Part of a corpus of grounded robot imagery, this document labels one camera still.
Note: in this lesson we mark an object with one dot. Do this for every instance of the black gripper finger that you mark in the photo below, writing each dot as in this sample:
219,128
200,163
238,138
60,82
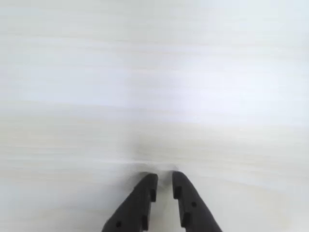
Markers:
135,207
193,212

